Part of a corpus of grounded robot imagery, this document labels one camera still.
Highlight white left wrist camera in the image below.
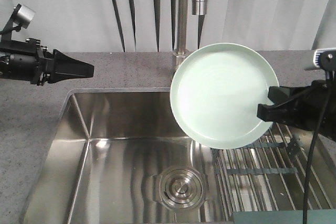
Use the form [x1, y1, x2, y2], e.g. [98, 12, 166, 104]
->
[13, 4, 36, 29]

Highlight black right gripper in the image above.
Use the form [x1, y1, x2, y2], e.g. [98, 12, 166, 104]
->
[257, 80, 335, 140]

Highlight light green round plate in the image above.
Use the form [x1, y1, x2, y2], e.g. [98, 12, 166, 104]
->
[170, 43, 279, 149]

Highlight chrome kitchen faucet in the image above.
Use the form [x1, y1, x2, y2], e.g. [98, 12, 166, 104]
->
[170, 0, 208, 74]

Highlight round steel sink drain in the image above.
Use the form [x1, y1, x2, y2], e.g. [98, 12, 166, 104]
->
[149, 166, 208, 211]

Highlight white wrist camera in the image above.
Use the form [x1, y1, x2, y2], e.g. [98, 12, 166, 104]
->
[303, 47, 335, 71]
[13, 4, 36, 29]

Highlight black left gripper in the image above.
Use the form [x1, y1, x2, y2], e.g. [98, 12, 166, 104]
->
[1, 38, 94, 86]

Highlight white pleated curtain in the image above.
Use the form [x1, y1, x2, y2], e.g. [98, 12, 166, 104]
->
[1, 0, 335, 52]

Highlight stainless steel sink basin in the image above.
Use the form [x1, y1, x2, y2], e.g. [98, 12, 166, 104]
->
[21, 89, 226, 223]

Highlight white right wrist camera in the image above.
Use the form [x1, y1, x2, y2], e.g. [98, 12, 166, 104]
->
[303, 47, 335, 71]

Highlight green metal dish drying rack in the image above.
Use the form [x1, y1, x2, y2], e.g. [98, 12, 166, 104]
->
[212, 124, 335, 223]

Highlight black right camera cable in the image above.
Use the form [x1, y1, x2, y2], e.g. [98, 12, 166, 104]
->
[301, 70, 335, 224]

